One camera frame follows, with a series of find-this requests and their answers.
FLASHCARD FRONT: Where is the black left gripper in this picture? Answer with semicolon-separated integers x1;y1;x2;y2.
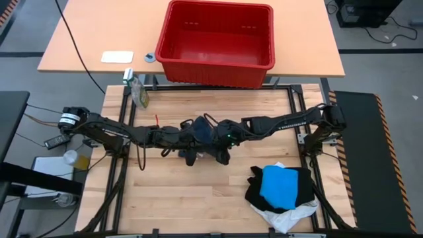
151;124;199;156

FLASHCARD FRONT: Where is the navy blue garment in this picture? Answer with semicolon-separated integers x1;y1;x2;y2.
178;116;215;159

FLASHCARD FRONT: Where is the black garment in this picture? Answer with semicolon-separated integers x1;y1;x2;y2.
245;166;315;214

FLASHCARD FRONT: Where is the white button shirt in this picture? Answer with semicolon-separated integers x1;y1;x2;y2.
250;161;320;235

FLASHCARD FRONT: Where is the red plastic laundry basket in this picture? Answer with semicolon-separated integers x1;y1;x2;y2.
154;0;276;89

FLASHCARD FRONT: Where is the white rectangular device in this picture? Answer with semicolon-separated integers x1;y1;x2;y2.
100;50;135;64

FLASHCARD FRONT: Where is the clear plastic bottle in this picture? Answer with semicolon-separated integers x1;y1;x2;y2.
62;149;91;171

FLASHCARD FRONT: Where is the black power adapter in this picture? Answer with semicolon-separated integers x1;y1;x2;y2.
44;134;72;150

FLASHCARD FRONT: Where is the white board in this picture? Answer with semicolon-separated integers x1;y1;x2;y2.
24;156;74;199

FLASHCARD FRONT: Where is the beige wooden table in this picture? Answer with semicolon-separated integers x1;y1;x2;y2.
36;0;346;79

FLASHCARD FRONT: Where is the black striped-edge floor mat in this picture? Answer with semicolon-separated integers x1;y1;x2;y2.
328;91;419;235

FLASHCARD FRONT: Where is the black desk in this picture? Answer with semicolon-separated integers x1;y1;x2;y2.
0;91;83;212

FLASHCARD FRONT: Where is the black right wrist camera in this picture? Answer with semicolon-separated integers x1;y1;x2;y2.
216;150;231;166

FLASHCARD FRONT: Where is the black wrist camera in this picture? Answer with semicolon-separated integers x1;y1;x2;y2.
216;150;231;166
184;148;198;167

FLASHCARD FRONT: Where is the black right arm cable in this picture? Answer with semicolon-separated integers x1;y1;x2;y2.
203;113;232;133

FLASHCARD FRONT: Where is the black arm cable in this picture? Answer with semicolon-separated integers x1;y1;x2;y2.
135;141;148;172
203;113;232;133

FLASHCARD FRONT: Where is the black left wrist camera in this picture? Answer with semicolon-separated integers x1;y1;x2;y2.
184;148;198;167

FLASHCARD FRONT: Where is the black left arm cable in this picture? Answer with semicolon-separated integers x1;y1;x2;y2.
135;141;148;172

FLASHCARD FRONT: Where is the white cable bundle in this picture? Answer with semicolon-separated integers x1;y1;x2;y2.
51;193;79;208

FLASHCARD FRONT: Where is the long black cable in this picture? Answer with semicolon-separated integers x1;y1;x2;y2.
54;0;104;92

